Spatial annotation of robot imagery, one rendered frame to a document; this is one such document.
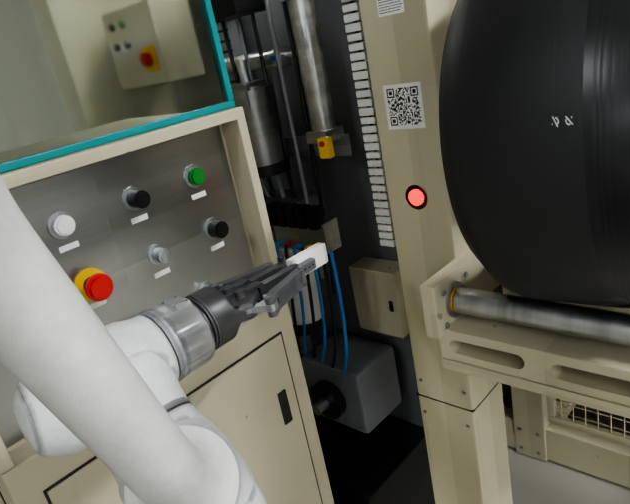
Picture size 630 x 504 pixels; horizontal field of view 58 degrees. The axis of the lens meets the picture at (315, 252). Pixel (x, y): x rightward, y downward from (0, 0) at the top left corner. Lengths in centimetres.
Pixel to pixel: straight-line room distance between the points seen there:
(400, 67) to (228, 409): 66
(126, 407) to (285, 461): 84
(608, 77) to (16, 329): 58
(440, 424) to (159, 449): 90
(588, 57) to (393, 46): 39
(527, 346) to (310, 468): 57
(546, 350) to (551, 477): 109
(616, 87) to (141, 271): 71
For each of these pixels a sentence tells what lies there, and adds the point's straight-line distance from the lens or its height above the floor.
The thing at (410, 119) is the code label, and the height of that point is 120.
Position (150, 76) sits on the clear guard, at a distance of 95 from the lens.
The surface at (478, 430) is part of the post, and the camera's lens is 124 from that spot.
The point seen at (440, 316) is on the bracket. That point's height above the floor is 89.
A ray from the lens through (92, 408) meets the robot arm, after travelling 40.
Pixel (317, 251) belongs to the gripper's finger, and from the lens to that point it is 82.
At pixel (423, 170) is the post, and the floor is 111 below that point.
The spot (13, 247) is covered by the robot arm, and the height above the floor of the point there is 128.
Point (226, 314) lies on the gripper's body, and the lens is 69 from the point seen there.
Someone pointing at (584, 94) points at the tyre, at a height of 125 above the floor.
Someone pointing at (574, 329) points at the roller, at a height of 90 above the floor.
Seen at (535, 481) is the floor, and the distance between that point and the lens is 196.
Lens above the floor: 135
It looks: 20 degrees down
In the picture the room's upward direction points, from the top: 12 degrees counter-clockwise
